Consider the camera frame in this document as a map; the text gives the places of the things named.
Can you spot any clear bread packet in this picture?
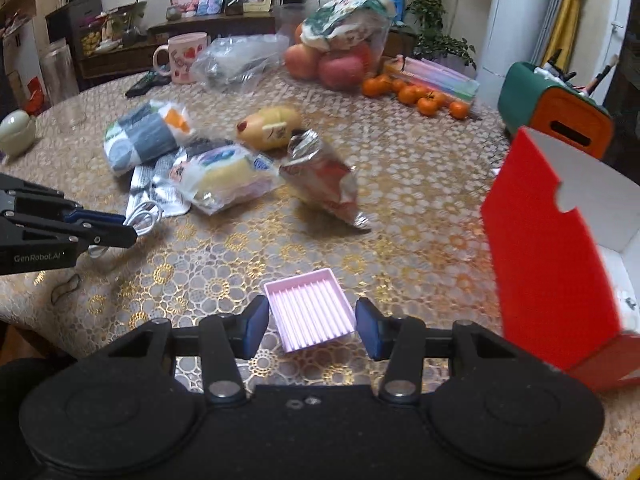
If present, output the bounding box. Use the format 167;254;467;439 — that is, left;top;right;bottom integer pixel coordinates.
170;142;281;216

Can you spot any white cable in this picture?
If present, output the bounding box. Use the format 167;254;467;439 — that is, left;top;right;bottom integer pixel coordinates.
87;201;164;260

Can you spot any bag of apples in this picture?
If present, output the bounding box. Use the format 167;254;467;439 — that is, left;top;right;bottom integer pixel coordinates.
284;0;394;92

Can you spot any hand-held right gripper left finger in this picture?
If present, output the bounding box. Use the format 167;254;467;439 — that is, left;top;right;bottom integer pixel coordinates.
87;295;271;406

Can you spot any makeup brush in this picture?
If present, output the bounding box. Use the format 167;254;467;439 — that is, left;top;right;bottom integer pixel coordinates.
579;54;621;94

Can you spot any white standing air conditioner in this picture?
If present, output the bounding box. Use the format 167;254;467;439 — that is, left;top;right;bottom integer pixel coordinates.
477;0;562;107

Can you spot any yellow plush toy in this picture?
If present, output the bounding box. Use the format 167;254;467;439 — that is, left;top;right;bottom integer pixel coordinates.
236;105;304;151

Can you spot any orange green tissue box organizer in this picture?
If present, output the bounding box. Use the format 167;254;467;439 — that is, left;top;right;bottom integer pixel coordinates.
497;61;615;159

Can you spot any grey white tissue pack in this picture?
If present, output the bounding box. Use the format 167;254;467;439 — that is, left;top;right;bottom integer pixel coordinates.
103;99;196;177

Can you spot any silver snack bag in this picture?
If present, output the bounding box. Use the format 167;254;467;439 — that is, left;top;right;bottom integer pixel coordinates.
278;129;372;231

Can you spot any black rubber band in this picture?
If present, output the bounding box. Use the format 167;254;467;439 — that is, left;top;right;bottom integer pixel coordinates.
52;274;81;306

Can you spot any stack of pastel books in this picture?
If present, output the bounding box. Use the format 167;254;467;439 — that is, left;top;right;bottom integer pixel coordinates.
383;54;481;106

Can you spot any pile of tangerines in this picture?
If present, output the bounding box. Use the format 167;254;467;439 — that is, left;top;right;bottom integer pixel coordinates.
360;73;471;120

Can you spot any silver printed foil packet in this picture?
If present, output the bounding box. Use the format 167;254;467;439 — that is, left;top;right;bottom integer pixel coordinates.
125;164;191;219

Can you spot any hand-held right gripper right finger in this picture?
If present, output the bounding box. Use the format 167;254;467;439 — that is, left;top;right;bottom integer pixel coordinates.
354;297;549;405

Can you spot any white floral mug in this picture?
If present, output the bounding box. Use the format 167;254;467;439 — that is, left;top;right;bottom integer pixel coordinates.
152;32;211;85

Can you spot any clear glass jar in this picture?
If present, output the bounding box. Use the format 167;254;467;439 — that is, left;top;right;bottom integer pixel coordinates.
39;40;81;106

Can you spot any plate of yellow fruit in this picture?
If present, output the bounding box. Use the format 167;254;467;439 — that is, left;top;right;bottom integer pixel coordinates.
79;29;122;57

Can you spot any clear plastic bag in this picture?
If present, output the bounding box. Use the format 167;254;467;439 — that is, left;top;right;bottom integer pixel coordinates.
190;34;291;94

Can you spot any red cardboard box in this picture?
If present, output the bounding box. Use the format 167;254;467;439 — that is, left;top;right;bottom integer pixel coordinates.
480;126;640;394

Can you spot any pink ribbed tray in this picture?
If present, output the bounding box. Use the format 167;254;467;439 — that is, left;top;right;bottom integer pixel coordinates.
263;268;357;354

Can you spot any pale green round container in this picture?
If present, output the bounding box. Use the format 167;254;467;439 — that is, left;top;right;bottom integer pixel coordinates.
0;109;37;157

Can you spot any tall green houseplant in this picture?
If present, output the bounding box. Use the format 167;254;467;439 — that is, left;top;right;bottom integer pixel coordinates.
389;0;477;69

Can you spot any yellow curtain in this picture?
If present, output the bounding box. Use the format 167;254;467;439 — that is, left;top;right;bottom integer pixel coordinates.
532;0;592;69

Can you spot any wooden tv cabinet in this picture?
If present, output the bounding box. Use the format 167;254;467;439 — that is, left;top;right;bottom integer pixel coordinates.
75;10;277;81

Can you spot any black remote control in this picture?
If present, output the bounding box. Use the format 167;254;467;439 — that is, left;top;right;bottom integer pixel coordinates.
125;72;171;99

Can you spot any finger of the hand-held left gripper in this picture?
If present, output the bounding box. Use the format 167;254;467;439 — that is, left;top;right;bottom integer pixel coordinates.
0;212;139;250
0;172;127;227

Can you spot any gold floral tablecloth desktop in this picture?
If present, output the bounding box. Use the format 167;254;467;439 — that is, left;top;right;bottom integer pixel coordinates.
0;62;640;466

